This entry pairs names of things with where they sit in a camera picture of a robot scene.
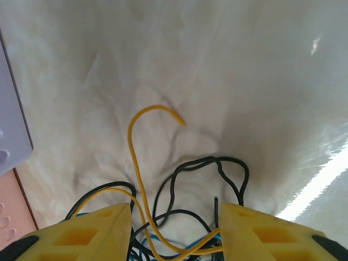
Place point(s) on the purple plastic basket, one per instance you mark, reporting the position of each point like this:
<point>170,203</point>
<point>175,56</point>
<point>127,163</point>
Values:
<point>11,122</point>

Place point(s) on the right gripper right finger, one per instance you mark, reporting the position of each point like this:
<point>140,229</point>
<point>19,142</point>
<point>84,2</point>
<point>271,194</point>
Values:
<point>272,239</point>

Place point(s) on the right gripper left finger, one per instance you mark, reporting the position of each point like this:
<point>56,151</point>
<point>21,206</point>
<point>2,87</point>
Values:
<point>81,236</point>

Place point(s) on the pink plastic basket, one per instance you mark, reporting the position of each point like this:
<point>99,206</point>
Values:
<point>16,206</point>

